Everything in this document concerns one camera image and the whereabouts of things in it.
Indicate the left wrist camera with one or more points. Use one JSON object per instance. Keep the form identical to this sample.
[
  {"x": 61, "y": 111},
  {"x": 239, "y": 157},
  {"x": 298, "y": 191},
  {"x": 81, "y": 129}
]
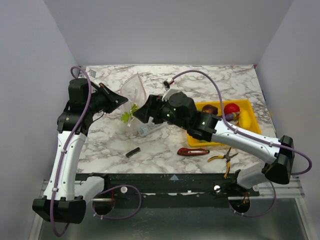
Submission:
[{"x": 92, "y": 76}]

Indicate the dark red onion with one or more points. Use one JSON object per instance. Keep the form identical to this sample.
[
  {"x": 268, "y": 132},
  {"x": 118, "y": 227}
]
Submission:
[{"x": 210, "y": 109}]

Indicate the clear plastic screw box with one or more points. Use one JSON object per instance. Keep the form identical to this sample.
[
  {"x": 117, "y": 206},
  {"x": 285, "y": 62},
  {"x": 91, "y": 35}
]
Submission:
[{"x": 149, "y": 128}]

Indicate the black ic chip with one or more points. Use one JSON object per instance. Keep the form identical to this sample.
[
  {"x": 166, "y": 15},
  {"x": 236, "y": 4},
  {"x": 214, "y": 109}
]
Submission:
[{"x": 133, "y": 152}]

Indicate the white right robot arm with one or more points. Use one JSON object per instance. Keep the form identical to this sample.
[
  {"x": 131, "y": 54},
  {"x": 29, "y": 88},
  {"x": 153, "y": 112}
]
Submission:
[{"x": 276, "y": 155}]

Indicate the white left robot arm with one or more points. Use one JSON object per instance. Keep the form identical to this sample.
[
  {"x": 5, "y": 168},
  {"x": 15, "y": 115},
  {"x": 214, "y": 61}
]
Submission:
[{"x": 67, "y": 155}]

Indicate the aluminium rail frame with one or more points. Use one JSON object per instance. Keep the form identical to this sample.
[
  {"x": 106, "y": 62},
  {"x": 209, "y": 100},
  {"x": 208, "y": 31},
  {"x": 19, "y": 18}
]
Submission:
[{"x": 268, "y": 189}]

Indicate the clear zip top bag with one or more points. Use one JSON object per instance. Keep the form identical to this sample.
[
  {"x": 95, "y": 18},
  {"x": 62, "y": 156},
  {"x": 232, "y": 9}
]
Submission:
[{"x": 134, "y": 90}]

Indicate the red utility knife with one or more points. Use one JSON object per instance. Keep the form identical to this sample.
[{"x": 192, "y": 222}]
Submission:
[{"x": 192, "y": 151}]

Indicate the yellow lemon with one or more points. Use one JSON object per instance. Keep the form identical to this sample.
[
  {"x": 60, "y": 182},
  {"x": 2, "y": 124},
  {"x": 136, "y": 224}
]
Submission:
[{"x": 244, "y": 120}]

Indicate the green celery stalk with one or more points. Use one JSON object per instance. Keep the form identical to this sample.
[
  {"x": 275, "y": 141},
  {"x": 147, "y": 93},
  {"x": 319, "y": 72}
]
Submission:
[{"x": 128, "y": 116}]

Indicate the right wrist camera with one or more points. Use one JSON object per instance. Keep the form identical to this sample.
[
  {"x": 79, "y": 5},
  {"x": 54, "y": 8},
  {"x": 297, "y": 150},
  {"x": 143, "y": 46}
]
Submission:
[{"x": 170, "y": 89}]

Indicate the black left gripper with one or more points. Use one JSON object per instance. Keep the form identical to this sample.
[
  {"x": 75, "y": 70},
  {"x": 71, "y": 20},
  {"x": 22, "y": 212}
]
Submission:
[{"x": 117, "y": 100}]

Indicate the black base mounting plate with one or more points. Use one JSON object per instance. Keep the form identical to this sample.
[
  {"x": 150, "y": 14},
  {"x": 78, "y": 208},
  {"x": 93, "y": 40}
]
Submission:
[{"x": 168, "y": 190}]

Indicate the yellow handled pliers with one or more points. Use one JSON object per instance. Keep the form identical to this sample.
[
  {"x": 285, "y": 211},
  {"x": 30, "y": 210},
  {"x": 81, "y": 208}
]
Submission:
[{"x": 227, "y": 157}]

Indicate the red tomato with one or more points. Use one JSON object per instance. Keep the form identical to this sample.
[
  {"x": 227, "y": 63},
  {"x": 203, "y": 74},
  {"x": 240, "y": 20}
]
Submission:
[{"x": 231, "y": 108}]

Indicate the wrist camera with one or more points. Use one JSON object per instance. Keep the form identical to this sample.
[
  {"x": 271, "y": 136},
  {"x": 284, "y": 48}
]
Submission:
[
  {"x": 92, "y": 76},
  {"x": 170, "y": 89}
]

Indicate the yellow plastic tray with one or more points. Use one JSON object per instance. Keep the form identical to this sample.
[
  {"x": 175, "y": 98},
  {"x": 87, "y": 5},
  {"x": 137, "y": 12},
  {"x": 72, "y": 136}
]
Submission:
[{"x": 244, "y": 104}]

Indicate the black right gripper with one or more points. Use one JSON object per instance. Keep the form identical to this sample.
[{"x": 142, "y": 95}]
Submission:
[{"x": 151, "y": 108}]

